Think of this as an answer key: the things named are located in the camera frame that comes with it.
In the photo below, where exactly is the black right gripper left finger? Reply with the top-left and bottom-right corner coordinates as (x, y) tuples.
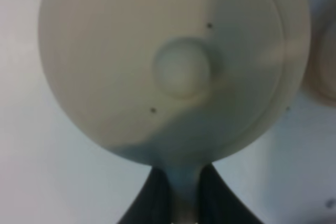
(119, 168), (172, 224)

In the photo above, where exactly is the right beige teacup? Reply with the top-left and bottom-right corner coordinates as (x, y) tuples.
(303, 8), (335, 107)

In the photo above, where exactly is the beige ceramic teapot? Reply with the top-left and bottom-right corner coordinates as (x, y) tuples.
(38, 0), (310, 223)

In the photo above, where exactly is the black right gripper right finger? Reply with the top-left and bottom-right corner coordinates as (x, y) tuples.
(198, 164), (262, 224)

